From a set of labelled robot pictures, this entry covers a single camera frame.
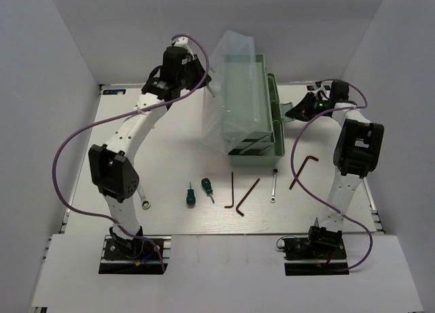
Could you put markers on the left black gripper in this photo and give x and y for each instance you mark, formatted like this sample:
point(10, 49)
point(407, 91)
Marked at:
point(193, 60)

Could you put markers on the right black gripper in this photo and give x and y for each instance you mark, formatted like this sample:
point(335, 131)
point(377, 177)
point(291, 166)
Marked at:
point(302, 111)

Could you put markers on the green plastic toolbox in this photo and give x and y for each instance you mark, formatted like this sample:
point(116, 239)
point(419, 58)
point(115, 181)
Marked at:
point(244, 120)

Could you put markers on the thin brown hex key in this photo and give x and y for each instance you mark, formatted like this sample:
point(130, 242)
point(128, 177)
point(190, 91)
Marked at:
point(231, 192)

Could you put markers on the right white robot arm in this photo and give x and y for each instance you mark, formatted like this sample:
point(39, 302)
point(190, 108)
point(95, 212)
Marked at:
point(357, 150)

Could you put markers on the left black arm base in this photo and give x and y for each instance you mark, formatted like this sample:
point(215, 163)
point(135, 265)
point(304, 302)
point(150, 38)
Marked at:
point(138, 258)

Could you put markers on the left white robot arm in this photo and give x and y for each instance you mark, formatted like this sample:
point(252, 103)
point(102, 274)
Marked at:
point(112, 163)

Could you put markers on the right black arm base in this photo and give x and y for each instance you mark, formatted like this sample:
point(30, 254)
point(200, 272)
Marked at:
point(320, 253)

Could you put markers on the left blue label sticker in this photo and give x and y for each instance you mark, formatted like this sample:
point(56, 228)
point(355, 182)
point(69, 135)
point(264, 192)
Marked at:
point(114, 92)

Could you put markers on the small silver wrench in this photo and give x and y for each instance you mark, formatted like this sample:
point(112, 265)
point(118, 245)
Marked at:
point(274, 185)

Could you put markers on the right green stubby screwdriver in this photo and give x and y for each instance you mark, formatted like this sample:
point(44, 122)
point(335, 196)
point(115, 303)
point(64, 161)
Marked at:
point(206, 185)

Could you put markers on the green stubby screwdriver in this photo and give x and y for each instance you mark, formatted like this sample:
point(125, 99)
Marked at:
point(190, 197)
point(206, 185)

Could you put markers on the left green stubby screwdriver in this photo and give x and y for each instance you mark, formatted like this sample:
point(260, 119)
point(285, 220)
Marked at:
point(190, 197)

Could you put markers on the medium brown hex key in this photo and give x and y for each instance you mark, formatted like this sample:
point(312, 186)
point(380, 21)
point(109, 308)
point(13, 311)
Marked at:
point(245, 197)

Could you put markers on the large silver ratchet wrench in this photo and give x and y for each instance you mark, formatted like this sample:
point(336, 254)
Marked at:
point(145, 204)

